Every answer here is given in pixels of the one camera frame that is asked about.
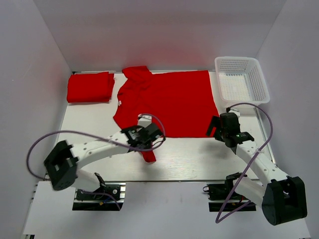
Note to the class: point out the folded red t shirt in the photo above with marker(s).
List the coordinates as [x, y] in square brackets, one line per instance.
[90, 88]

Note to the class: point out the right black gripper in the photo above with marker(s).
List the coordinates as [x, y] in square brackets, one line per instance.
[215, 122]

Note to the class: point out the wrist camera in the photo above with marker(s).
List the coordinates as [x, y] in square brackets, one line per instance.
[235, 111]
[144, 120]

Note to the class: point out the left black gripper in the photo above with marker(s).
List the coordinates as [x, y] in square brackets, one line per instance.
[149, 145]

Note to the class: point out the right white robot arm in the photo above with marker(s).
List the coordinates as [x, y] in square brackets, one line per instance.
[281, 197]

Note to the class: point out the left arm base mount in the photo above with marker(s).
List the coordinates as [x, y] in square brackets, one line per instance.
[110, 198]

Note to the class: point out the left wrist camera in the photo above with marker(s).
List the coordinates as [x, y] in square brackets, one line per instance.
[144, 120]

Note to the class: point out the white plastic basket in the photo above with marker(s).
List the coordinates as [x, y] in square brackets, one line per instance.
[240, 80]

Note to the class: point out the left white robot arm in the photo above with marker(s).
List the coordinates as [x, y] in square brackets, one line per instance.
[65, 162]

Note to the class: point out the red t shirt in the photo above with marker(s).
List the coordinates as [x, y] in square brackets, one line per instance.
[90, 88]
[180, 101]

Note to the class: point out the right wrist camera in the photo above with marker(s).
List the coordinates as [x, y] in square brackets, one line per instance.
[235, 111]

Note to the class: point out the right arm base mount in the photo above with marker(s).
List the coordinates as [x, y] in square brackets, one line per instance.
[217, 193]

